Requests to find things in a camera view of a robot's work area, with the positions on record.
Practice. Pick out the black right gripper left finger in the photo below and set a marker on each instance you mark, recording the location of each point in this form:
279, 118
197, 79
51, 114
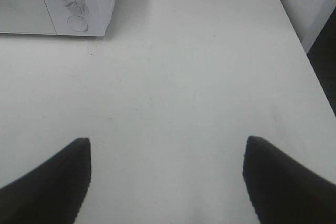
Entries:
54, 191

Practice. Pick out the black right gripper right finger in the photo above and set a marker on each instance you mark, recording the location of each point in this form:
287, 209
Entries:
281, 190

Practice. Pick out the round white door button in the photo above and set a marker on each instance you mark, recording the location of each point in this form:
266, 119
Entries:
77, 23

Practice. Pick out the white microwave door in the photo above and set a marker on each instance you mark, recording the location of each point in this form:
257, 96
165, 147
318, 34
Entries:
25, 17

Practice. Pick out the white microwave oven body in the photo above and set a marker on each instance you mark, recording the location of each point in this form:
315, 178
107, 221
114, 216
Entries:
97, 14

